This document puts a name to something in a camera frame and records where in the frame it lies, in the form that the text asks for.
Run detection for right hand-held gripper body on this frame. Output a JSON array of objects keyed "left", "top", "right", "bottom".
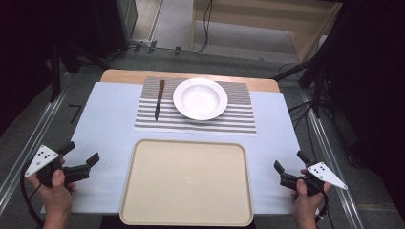
[{"left": 279, "top": 161, "right": 349, "bottom": 198}]

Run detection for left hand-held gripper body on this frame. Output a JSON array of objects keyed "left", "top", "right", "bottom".
[{"left": 24, "top": 144, "right": 92, "bottom": 188}]

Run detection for person's right hand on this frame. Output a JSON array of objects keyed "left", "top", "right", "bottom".
[{"left": 290, "top": 168, "right": 332, "bottom": 218}]

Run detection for person's left hand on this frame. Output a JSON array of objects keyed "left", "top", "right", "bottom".
[{"left": 26, "top": 169, "right": 76, "bottom": 218}]

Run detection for white table cover sheet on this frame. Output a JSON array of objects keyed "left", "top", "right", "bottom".
[{"left": 40, "top": 81, "right": 308, "bottom": 216}]

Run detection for grey striped placemat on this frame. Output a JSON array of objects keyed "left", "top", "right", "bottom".
[{"left": 133, "top": 75, "right": 258, "bottom": 136}]

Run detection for black upright stand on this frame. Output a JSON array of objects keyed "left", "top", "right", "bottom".
[{"left": 49, "top": 39, "right": 62, "bottom": 103}]

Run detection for black tripod stand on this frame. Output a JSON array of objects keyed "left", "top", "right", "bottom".
[{"left": 271, "top": 52, "right": 330, "bottom": 119}]

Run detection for beige plastic tray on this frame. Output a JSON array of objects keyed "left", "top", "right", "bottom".
[{"left": 118, "top": 138, "right": 255, "bottom": 228}]

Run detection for white deep plate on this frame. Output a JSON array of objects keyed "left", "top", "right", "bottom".
[{"left": 172, "top": 77, "right": 229, "bottom": 122}]

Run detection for light wooden shelf unit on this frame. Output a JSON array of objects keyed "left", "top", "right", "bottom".
[{"left": 190, "top": 0, "right": 344, "bottom": 65}]

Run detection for dark cabinet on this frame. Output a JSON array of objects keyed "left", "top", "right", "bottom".
[{"left": 91, "top": 0, "right": 139, "bottom": 60}]

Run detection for metal floor rail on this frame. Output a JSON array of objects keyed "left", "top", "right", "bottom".
[
  {"left": 0, "top": 72, "right": 71, "bottom": 206},
  {"left": 300, "top": 89, "right": 365, "bottom": 229}
]

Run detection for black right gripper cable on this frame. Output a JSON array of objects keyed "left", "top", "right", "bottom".
[{"left": 314, "top": 190, "right": 334, "bottom": 229}]

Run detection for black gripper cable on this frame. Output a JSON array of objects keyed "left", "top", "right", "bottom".
[
  {"left": 314, "top": 190, "right": 334, "bottom": 229},
  {"left": 19, "top": 161, "right": 45, "bottom": 229}
]

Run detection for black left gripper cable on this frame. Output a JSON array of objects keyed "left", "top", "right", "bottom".
[{"left": 19, "top": 161, "right": 45, "bottom": 229}]

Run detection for black floor cables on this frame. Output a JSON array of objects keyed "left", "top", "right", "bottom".
[{"left": 277, "top": 62, "right": 320, "bottom": 132}]

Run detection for brown-handled knife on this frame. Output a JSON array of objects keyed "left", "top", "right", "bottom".
[{"left": 154, "top": 79, "right": 166, "bottom": 122}]

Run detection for black hanging cable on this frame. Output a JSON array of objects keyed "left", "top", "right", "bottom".
[{"left": 193, "top": 0, "right": 214, "bottom": 54}]

